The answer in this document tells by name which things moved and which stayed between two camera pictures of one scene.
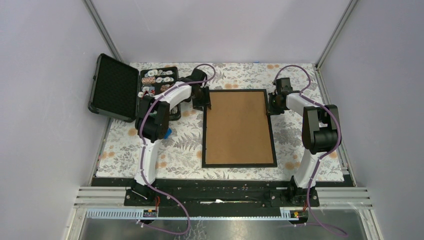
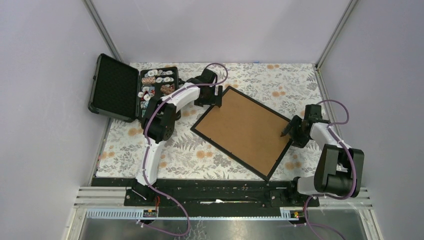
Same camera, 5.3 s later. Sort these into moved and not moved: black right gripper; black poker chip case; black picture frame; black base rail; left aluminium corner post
Moved: black right gripper; black picture frame
Not moved: black poker chip case; left aluminium corner post; black base rail
